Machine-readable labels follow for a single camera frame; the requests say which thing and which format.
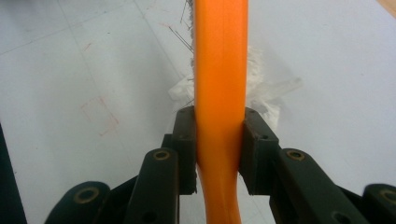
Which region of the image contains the pale grey table mat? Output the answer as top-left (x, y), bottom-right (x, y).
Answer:
top-left (0, 0), bottom-right (396, 224)

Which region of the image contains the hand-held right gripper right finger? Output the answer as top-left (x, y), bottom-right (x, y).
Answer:
top-left (238, 106), bottom-right (372, 224)

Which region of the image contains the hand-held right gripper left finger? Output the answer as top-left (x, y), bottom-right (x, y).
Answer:
top-left (122, 105), bottom-right (199, 224)

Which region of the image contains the pile of white paper scraps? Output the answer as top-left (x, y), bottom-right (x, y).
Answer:
top-left (167, 46), bottom-right (304, 133)

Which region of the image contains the orange brush with grey bristles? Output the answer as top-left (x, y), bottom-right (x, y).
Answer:
top-left (167, 0), bottom-right (250, 224)

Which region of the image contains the wooden table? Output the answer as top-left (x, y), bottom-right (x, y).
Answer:
top-left (375, 0), bottom-right (396, 20)

